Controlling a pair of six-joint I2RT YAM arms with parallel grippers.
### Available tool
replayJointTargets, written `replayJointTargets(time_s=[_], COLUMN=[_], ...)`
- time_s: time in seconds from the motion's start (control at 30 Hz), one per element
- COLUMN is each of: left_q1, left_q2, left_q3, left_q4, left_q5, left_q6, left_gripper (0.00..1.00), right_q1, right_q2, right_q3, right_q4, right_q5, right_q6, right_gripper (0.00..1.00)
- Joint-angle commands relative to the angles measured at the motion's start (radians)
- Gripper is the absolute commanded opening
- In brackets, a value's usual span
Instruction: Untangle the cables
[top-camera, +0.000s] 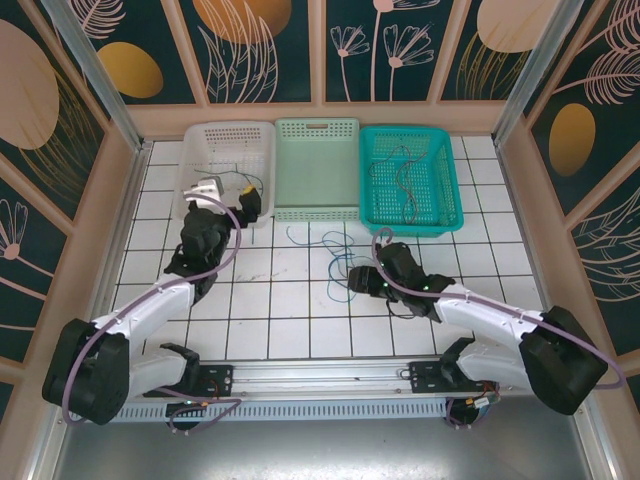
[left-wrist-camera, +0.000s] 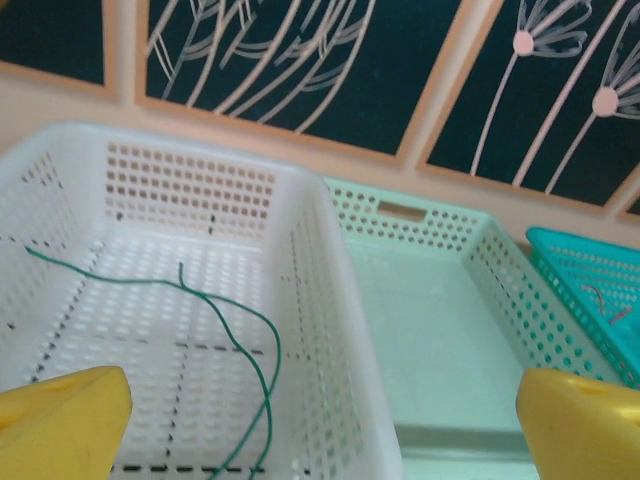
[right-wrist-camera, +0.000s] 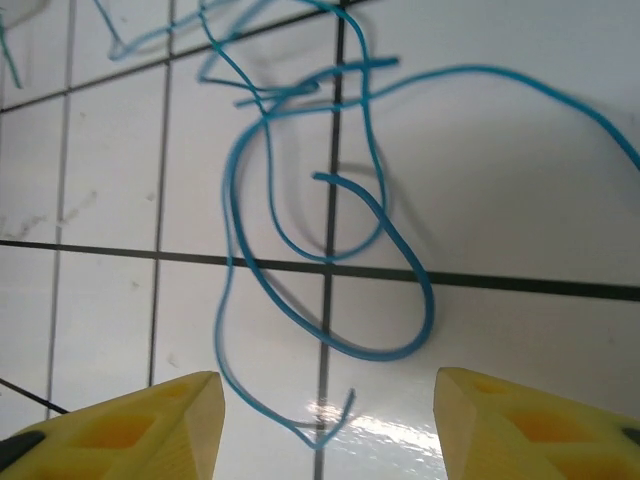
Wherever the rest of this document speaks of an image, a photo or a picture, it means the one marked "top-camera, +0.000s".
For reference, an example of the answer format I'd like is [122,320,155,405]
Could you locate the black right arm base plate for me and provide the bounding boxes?
[408,359,469,396]

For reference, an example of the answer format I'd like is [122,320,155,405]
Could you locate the grey metal sheet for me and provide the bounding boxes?
[47,419,609,480]

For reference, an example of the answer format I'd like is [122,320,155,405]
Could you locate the white perforated plastic basket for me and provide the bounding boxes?
[172,121,277,230]

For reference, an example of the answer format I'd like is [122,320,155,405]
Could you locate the pale green perforated plastic basket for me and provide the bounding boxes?
[272,117,362,223]

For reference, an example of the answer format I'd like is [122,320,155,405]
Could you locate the thin blue cable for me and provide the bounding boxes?
[286,224,375,305]

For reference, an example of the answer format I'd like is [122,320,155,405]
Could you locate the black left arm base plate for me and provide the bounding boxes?
[143,363,236,399]

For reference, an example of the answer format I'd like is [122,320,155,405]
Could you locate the slotted grey cable duct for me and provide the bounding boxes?
[67,399,450,422]

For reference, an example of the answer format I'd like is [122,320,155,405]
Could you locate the yellow connector with wires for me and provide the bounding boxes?
[462,394,501,416]

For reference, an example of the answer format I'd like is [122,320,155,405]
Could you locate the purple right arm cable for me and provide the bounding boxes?
[372,228,626,431]

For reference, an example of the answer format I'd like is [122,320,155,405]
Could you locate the aluminium mounting rail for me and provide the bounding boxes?
[47,360,506,401]

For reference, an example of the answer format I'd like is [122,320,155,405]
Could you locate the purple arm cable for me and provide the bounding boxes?
[372,228,626,431]
[63,197,244,436]

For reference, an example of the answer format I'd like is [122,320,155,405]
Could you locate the teal perforated plastic basket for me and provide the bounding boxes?
[358,124,466,237]

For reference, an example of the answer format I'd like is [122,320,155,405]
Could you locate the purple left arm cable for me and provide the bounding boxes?
[63,197,244,436]

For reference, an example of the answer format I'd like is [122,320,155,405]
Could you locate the thin red cable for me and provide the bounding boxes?
[368,144,432,225]

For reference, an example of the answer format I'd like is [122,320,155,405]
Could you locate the aluminium frame post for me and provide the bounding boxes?
[39,0,151,154]
[491,0,590,147]

